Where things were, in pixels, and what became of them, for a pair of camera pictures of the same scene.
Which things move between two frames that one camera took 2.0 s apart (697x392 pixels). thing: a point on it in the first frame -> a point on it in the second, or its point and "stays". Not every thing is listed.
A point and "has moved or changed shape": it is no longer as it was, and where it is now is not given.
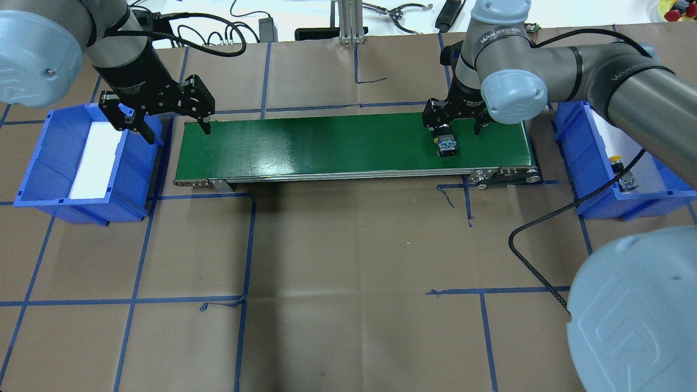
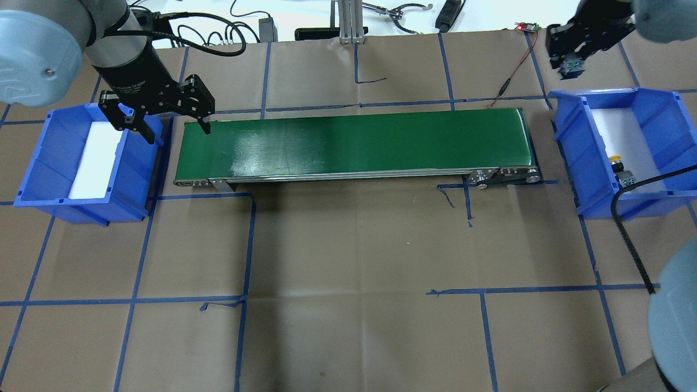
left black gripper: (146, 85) stays
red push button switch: (446, 142) has moved or changed shape
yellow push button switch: (628, 182) stays
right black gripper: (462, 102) -> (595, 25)
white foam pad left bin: (93, 177) stays
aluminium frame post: (351, 22) stays
